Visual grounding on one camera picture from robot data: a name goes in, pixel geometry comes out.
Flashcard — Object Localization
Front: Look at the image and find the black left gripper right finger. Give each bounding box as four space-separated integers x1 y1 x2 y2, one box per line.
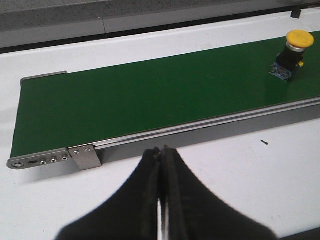
161 146 277 240

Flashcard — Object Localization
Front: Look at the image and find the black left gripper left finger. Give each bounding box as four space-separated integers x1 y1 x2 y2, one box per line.
56 148 160 240

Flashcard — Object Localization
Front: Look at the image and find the green conveyor belt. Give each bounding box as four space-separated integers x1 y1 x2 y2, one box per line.
10 32 320 158

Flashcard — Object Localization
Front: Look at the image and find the grey stone counter slab left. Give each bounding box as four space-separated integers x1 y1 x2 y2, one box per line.
0 0 250 32

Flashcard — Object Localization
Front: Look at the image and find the small black sensor block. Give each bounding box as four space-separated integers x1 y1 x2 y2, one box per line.
290 8 302 19

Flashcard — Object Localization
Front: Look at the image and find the aluminium conveyor side rail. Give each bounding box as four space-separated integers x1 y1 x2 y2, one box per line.
91 96 320 150

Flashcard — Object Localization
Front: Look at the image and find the metal conveyor end bracket left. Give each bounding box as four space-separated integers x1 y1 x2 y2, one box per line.
7 144 102 170

